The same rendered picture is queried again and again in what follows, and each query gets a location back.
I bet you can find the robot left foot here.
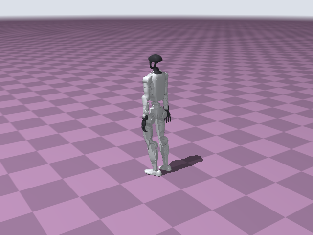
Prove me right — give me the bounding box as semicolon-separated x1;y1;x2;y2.
144;169;162;176

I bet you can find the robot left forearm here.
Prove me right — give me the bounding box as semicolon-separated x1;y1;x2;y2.
142;95;149;118

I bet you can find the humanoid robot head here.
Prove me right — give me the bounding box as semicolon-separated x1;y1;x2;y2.
148;54;162;74

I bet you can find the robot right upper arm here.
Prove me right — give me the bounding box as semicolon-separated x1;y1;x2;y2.
164;72;168;94

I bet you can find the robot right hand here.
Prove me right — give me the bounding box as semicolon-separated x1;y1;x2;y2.
164;106;171;123

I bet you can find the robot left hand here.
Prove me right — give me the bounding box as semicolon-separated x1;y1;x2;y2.
141;115;148;132

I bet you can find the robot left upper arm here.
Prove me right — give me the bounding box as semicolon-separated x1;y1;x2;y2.
142;75;152;101

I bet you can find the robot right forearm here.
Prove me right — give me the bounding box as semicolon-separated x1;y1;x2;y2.
163;93;168;110

